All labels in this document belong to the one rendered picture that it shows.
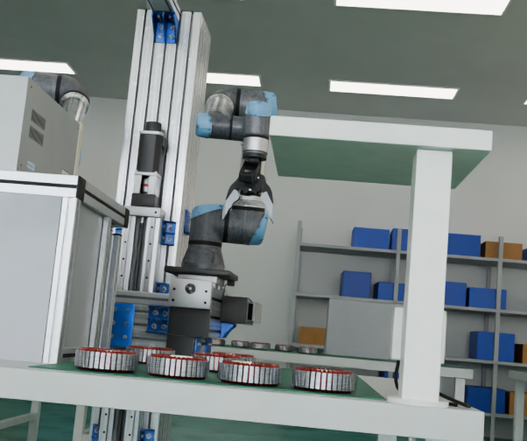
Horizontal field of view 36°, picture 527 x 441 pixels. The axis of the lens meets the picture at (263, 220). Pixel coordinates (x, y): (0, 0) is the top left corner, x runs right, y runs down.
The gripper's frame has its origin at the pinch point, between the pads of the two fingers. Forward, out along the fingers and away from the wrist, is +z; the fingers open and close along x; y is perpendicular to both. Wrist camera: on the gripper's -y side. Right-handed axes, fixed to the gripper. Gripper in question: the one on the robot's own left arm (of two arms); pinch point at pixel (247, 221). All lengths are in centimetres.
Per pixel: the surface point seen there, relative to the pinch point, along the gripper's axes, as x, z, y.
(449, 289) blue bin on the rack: -136, -27, 590
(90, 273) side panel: 27, 21, -54
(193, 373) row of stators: -3, 39, -86
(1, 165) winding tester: 42, 2, -72
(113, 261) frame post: 28.5, 16.6, -31.7
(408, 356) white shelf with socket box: -39, 32, -92
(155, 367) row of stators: 3, 38, -86
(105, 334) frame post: 28, 35, -32
